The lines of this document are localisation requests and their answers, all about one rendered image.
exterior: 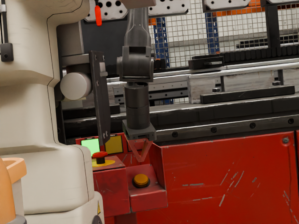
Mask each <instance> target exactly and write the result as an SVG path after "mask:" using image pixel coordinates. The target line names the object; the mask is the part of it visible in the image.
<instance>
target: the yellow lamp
mask: <svg viewBox="0 0 299 224"><path fill-rule="evenodd" d="M105 149H106V152H107V153H108V154H111V153H117V152H122V144H121V136H113V137H110V140H108V141H107V142H106V143H105Z"/></svg>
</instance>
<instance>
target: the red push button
mask: <svg viewBox="0 0 299 224"><path fill-rule="evenodd" d="M107 155H108V153H107V152H105V151H100V152H95V153H93V154H92V157H93V158H96V162H97V164H104V163H105V157H106V156H107Z"/></svg>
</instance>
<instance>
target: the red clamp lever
mask: <svg viewBox="0 0 299 224"><path fill-rule="evenodd" d="M94 1H95V4H96V7H95V16H96V23H97V26H99V27H100V26H102V20H101V10H100V7H99V4H98V1H99V0H94Z"/></svg>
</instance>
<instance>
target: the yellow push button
mask: <svg viewBox="0 0 299 224"><path fill-rule="evenodd" d="M148 182H149V179H148V177H147V176H146V175H144V174H138V175H136V176H135V177H134V184H135V185H136V186H138V187H144V186H146V185H147V184H148Z"/></svg>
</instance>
